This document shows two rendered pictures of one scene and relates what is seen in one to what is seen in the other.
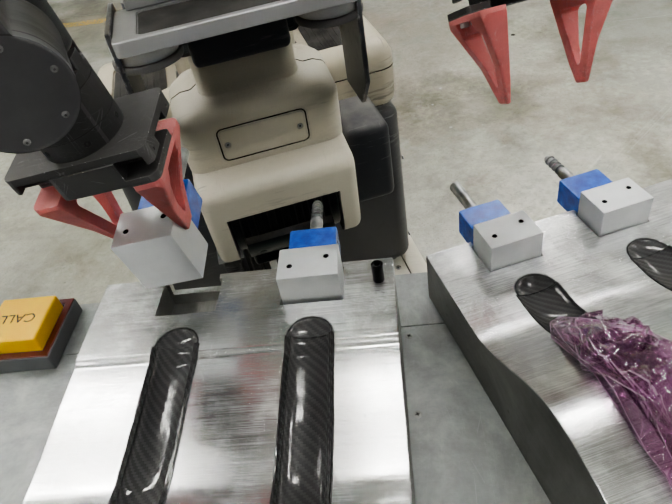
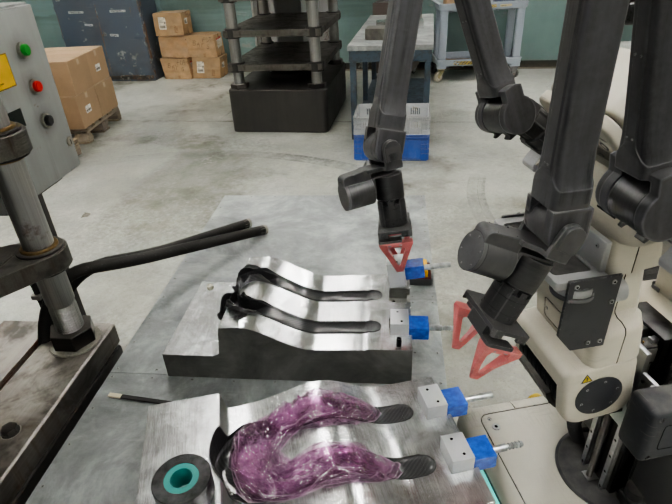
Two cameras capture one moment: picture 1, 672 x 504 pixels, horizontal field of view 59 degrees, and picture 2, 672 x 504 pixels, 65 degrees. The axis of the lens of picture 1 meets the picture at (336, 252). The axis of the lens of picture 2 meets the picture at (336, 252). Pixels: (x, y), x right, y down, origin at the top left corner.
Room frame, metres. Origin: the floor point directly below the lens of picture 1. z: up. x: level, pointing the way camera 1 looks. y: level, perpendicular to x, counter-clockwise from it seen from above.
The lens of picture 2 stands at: (0.22, -0.79, 1.56)
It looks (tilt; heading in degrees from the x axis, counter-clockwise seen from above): 31 degrees down; 88
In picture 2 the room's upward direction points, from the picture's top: 3 degrees counter-clockwise
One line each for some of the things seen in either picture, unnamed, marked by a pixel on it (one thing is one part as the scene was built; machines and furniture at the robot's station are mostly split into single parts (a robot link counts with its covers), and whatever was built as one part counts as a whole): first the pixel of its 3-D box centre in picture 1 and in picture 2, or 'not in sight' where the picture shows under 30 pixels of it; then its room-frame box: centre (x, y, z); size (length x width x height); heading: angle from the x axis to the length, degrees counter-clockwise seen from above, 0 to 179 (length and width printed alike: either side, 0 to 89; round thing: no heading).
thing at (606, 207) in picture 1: (582, 190); (484, 451); (0.46, -0.25, 0.86); 0.13 x 0.05 x 0.05; 9
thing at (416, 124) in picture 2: not in sight; (392, 119); (0.84, 3.37, 0.28); 0.61 x 0.41 x 0.15; 168
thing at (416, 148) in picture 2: not in sight; (391, 139); (0.84, 3.37, 0.11); 0.61 x 0.41 x 0.22; 168
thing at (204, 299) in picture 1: (196, 308); (399, 302); (0.38, 0.13, 0.87); 0.05 x 0.05 x 0.04; 82
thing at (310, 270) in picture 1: (315, 247); (423, 327); (0.41, 0.02, 0.89); 0.13 x 0.05 x 0.05; 172
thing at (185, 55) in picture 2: not in sight; (191, 44); (-1.38, 6.80, 0.42); 0.86 x 0.33 x 0.83; 168
